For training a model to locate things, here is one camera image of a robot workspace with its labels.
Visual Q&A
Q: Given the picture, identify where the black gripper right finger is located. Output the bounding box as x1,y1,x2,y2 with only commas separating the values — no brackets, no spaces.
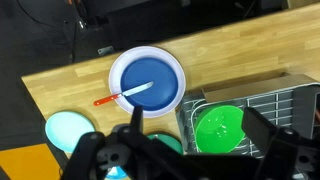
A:
241,106,320,180

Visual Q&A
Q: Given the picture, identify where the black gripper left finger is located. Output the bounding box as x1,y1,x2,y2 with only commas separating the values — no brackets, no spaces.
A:
61,105,201,180

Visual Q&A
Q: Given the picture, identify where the dark green plate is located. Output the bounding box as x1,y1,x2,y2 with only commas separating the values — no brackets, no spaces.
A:
146,133,184,156

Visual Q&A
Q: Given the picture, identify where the dark blue plate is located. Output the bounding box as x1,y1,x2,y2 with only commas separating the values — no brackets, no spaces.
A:
120,57,179,112

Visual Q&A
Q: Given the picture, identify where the large lavender plate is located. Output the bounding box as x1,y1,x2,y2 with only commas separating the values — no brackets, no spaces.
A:
108,45,187,119

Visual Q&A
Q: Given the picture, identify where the sky blue plate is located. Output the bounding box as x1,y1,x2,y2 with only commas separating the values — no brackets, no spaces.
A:
105,165,129,180

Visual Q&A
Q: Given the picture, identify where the pale turquoise plate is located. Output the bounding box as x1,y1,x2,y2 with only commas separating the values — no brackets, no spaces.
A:
44,111,97,154

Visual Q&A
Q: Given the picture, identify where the metal dish rack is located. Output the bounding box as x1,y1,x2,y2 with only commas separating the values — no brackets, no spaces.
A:
175,73,320,159

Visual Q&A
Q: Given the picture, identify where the green plastic bowl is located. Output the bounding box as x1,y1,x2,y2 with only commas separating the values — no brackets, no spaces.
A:
194,104,246,154

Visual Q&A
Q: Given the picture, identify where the orange flat box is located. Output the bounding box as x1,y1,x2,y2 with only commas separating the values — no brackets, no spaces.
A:
0,143,63,180

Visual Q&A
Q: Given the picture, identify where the knife with orange handle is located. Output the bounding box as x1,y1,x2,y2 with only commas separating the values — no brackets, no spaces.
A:
93,80,155,107

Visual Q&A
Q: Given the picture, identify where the grey metal bracket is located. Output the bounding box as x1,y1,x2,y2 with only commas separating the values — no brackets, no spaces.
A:
97,45,115,56

